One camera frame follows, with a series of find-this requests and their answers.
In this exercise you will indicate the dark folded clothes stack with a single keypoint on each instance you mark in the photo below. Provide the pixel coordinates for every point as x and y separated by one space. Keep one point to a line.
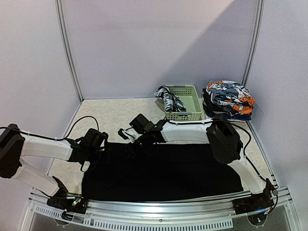
213 110

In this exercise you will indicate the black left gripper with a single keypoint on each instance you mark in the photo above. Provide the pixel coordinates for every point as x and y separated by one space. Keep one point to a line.
93 162

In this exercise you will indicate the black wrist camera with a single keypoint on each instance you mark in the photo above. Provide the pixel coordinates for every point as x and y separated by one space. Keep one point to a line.
139 125
93 139

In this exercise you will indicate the left corner wall post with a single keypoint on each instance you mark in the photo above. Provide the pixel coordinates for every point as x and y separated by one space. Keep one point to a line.
67 50

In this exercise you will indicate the pale green plastic laundry basket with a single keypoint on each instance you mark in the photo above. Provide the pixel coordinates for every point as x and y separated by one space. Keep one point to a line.
189 97

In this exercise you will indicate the orange blue patterned folded garment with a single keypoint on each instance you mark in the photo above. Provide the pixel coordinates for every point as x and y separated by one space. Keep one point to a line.
230 96

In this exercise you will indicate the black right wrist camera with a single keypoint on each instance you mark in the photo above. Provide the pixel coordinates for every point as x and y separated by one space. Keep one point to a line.
139 125

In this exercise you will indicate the right corner wall post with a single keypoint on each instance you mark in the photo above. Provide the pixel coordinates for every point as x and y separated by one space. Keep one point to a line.
254 40

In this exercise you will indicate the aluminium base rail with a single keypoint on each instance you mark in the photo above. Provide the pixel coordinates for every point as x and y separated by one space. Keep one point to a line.
214 213

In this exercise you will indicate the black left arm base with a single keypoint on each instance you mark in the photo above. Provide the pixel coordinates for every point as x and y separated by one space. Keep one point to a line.
66 201

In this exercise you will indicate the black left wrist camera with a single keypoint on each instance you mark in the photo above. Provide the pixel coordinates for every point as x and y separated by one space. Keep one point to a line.
93 139

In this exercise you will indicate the corner wall post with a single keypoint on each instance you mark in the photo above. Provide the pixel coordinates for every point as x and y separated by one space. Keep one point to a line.
67 50
254 40

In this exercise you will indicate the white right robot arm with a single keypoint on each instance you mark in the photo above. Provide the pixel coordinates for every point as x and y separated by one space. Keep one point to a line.
221 135

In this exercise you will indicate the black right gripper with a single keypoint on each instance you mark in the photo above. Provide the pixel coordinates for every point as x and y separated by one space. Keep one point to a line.
131 149

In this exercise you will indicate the black t-shirt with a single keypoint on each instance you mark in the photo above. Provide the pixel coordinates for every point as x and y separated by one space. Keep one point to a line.
162 172

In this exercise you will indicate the black white patterned garment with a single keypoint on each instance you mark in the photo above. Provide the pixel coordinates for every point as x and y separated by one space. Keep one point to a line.
171 101

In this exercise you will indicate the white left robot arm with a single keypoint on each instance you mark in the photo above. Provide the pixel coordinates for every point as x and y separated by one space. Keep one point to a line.
16 144

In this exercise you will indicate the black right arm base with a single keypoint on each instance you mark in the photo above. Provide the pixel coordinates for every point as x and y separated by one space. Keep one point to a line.
265 201

